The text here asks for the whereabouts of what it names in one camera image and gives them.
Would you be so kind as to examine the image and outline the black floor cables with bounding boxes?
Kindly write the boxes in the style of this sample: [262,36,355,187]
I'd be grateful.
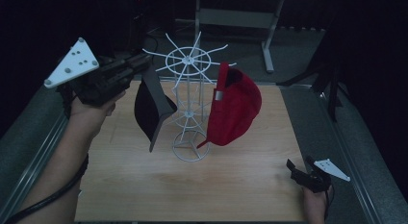
[145,34,161,59]

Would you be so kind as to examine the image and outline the white wire hat rack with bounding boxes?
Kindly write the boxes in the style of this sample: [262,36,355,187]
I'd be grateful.
[141,31,238,163]

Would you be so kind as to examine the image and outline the black stand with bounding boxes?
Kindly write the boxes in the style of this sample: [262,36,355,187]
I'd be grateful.
[276,31,345,123]

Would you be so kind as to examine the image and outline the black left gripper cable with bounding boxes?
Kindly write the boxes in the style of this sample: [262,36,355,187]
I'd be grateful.
[4,153,89,224]

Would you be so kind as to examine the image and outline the grey metal desk frame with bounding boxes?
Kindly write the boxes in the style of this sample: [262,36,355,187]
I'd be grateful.
[193,0,286,74]

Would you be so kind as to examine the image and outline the person's left hand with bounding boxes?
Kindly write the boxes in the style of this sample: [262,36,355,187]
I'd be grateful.
[69,88,127,129]

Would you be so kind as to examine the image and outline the grey sun visor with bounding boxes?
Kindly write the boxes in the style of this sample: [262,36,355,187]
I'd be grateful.
[133,64,178,154]

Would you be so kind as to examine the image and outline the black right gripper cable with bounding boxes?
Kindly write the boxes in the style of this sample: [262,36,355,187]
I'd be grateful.
[322,184,336,222]

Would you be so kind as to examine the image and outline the person's right hand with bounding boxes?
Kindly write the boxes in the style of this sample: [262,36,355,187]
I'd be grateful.
[301,185,334,224]

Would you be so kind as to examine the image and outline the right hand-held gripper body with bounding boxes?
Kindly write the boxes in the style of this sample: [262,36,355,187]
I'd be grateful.
[289,158,352,194]

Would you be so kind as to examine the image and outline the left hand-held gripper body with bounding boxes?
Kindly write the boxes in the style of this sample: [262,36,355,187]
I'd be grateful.
[43,37,152,107]

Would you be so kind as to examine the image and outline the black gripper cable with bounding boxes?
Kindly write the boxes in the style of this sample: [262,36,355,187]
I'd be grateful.
[322,184,336,222]
[4,153,89,224]

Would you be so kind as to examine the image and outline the red baseball cap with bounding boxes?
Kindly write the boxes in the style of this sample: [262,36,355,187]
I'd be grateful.
[196,61,263,150]

